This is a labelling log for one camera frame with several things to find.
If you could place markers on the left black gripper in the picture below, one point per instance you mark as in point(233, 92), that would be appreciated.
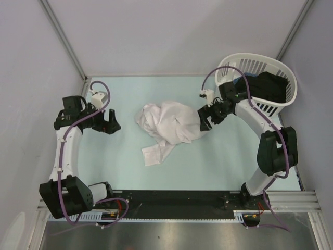
point(111, 126)

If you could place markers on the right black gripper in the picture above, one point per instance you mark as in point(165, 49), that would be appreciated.
point(202, 114)

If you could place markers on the white long sleeve shirt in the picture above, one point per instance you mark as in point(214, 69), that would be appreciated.
point(169, 123)

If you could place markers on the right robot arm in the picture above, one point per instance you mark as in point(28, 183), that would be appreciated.
point(277, 151)

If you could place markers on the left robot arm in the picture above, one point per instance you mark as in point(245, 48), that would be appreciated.
point(64, 193)

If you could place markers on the blue shirt in basket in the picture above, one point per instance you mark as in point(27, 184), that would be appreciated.
point(237, 80)

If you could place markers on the white plastic laundry basket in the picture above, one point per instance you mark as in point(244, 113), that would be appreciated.
point(257, 64)

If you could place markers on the black shirt in basket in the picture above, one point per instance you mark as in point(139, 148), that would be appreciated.
point(267, 86)

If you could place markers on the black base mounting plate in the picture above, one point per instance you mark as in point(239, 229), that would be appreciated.
point(180, 212)

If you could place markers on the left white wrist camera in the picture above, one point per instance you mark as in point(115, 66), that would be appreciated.
point(98, 98)

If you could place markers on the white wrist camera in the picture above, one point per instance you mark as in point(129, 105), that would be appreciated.
point(208, 95)
point(98, 98)

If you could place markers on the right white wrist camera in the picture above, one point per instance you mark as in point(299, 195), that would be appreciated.
point(208, 95)

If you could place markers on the left aluminium corner post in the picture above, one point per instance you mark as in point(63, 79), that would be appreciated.
point(60, 33)

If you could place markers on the aluminium corner post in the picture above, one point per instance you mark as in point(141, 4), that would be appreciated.
point(60, 33)
point(308, 4)

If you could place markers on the aluminium frame rail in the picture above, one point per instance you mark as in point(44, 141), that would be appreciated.
point(291, 200)

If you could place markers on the right aluminium corner post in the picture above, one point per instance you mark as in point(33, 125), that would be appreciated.
point(308, 4)

